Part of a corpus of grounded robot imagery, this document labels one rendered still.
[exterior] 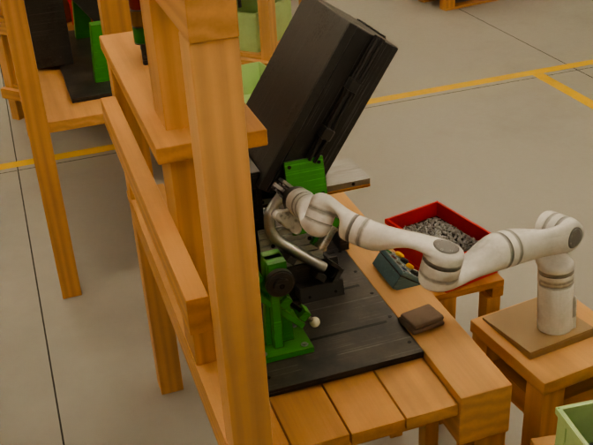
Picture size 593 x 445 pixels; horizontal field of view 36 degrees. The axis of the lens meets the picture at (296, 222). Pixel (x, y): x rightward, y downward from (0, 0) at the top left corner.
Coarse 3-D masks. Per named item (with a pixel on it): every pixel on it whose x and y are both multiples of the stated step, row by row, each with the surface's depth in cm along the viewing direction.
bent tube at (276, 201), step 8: (288, 184) 244; (272, 200) 245; (280, 200) 245; (272, 208) 245; (264, 216) 246; (264, 224) 246; (272, 224) 246; (272, 232) 246; (272, 240) 247; (280, 240) 247; (280, 248) 249; (288, 248) 248; (296, 248) 250; (296, 256) 250; (304, 256) 250; (312, 256) 252; (312, 264) 252; (320, 264) 252
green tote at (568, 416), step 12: (564, 408) 201; (576, 408) 201; (588, 408) 202; (564, 420) 198; (576, 420) 203; (588, 420) 204; (564, 432) 199; (576, 432) 194; (588, 432) 206; (564, 444) 200; (576, 444) 194; (588, 444) 190
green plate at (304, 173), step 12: (288, 168) 247; (300, 168) 249; (312, 168) 250; (324, 168) 251; (288, 180) 248; (300, 180) 249; (312, 180) 250; (324, 180) 251; (312, 192) 251; (324, 192) 252
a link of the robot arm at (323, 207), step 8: (320, 192) 216; (312, 200) 214; (320, 200) 213; (328, 200) 213; (336, 200) 215; (312, 208) 214; (320, 208) 213; (328, 208) 213; (336, 208) 212; (344, 208) 213; (312, 216) 214; (320, 216) 213; (328, 216) 214; (344, 216) 211; (352, 216) 211; (344, 224) 211; (344, 232) 211; (344, 240) 213
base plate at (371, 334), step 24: (360, 288) 258; (312, 312) 249; (336, 312) 248; (360, 312) 248; (384, 312) 247; (312, 336) 239; (336, 336) 238; (360, 336) 238; (384, 336) 237; (408, 336) 237; (288, 360) 231; (312, 360) 230; (336, 360) 230; (360, 360) 229; (384, 360) 228; (408, 360) 231; (288, 384) 222; (312, 384) 224
